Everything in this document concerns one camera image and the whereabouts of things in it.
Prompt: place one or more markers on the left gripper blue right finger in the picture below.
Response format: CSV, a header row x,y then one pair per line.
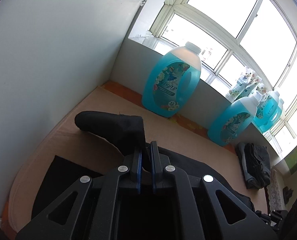
x,y
190,220

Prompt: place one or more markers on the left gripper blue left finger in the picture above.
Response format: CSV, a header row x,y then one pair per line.
x,y
104,213

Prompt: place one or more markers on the black pants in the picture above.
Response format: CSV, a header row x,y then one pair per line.
x,y
148,213

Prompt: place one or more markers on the folded dark clothes stack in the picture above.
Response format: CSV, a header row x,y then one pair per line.
x,y
255,165

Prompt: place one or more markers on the orange floral bed sheet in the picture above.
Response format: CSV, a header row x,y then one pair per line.
x,y
176,133

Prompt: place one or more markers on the large blue detergent bottle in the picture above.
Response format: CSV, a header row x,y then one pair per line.
x,y
173,80

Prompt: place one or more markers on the white floral bottle on sill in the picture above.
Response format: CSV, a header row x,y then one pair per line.
x,y
243,85

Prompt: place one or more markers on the white window frame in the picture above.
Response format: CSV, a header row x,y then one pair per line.
x,y
233,35

